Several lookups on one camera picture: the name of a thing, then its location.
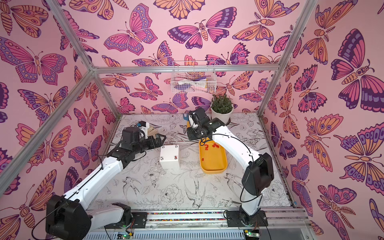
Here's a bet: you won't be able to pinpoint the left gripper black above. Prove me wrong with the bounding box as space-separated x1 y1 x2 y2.
132 134 167 156

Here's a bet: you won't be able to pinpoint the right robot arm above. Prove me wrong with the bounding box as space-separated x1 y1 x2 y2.
187 108 275 226

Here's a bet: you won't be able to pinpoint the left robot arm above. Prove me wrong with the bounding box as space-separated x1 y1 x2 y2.
45 123 167 240

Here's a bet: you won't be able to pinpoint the red sleeves in tray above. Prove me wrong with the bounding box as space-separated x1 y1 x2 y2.
200 142 221 162

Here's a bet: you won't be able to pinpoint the white block with screws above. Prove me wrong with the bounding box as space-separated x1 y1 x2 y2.
159 145 180 170

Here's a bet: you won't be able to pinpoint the beige work glove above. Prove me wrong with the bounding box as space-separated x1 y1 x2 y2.
148 126 159 137

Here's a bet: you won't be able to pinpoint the white pot green plant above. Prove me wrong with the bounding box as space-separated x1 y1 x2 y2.
211 95 234 125

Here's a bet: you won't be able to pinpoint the yellow plastic tray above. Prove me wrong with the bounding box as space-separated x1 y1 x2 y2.
199 141 228 174

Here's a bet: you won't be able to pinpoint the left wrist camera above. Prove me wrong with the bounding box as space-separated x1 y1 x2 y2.
137 121 150 139

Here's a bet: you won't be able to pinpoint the white wire basket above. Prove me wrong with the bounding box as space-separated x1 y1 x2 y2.
170 61 217 94

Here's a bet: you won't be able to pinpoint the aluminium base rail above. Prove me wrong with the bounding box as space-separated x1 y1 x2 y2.
70 208 317 240

